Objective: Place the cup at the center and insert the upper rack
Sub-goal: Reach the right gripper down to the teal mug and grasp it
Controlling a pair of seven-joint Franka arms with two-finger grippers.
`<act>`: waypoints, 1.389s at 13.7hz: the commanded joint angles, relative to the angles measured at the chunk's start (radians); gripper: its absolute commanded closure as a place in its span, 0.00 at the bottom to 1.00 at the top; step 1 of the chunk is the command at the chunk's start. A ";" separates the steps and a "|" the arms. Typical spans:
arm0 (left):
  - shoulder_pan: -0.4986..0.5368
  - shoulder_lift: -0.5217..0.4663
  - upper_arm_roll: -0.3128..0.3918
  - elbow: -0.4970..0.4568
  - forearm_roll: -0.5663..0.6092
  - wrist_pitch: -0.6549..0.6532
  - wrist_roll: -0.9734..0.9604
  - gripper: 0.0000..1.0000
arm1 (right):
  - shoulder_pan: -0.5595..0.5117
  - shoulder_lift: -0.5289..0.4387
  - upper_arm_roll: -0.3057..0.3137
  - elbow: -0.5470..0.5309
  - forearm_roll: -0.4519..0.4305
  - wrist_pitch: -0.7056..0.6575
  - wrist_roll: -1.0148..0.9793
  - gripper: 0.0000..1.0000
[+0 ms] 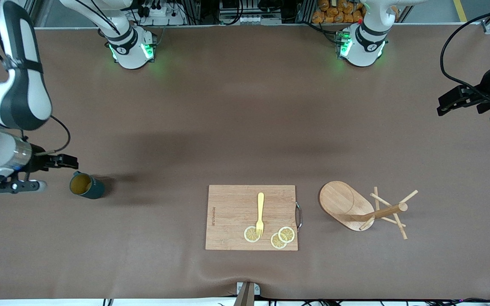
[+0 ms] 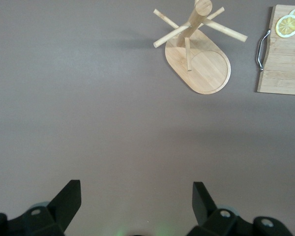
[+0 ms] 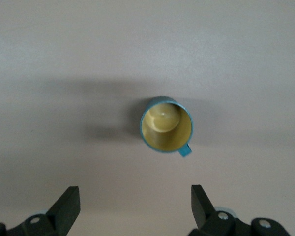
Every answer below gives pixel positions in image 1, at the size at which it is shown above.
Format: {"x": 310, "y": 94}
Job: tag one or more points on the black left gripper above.
{"x": 485, "y": 88}

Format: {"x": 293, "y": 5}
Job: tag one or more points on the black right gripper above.
{"x": 38, "y": 162}

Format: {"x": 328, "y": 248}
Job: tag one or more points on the dark teal ceramic cup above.
{"x": 94, "y": 189}

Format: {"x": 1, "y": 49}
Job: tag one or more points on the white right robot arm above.
{"x": 15, "y": 97}

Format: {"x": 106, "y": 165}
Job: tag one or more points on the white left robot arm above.
{"x": 362, "y": 46}

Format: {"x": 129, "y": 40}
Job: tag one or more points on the wooden mug rack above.
{"x": 338, "y": 202}

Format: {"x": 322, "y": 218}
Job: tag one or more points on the brown table mat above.
{"x": 164, "y": 148}

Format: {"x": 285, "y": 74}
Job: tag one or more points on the orange bagged goods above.
{"x": 334, "y": 10}

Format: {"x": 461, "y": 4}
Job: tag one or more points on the white power strip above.
{"x": 164, "y": 17}

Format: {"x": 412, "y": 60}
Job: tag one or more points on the bamboo cutting board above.
{"x": 236, "y": 212}

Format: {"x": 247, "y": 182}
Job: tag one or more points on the lemon slice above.
{"x": 277, "y": 242}
{"x": 250, "y": 234}
{"x": 287, "y": 234}

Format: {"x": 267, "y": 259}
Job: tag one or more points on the yellow plastic fork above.
{"x": 260, "y": 208}

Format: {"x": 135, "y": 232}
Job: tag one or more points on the metal table edge bracket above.
{"x": 247, "y": 291}

